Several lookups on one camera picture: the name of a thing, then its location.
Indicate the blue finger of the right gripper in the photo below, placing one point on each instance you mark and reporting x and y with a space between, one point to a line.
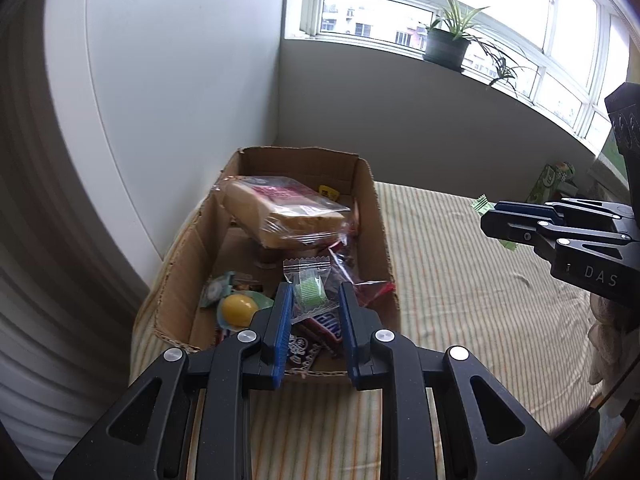
520 232
530 209

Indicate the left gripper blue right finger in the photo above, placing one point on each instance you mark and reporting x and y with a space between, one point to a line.
378 358

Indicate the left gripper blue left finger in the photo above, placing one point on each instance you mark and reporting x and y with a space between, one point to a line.
251 360

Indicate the clear pack green candy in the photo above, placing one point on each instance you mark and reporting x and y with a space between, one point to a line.
308 277

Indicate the clear red-edged dried fruit bag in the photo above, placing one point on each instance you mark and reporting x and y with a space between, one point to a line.
266 258

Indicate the green carton box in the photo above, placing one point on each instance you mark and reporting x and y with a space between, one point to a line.
548 182

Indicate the yellow egg-shaped candy pack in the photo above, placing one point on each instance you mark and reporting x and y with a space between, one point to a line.
236 311

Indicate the black white patterned snack pack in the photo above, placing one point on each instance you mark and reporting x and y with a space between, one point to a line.
302 352

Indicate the green candy packet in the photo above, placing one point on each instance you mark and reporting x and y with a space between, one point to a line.
483 207

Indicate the snickers bar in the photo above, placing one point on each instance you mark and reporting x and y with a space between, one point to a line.
324 328

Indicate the teal round candy pack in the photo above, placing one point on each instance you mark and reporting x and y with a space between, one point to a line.
221 286

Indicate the striped table cloth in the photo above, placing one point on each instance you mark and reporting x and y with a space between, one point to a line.
454 285

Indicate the bagged sliced bread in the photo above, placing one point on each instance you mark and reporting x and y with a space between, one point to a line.
281 213

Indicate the brown cardboard box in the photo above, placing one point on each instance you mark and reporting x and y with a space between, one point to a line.
211 243

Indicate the yellow candy wrapper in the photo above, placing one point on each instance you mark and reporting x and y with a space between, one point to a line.
328 192

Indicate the potted spider plant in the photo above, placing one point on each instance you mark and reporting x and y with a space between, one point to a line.
449 35

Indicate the white window frame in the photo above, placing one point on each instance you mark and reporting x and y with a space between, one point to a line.
559 57

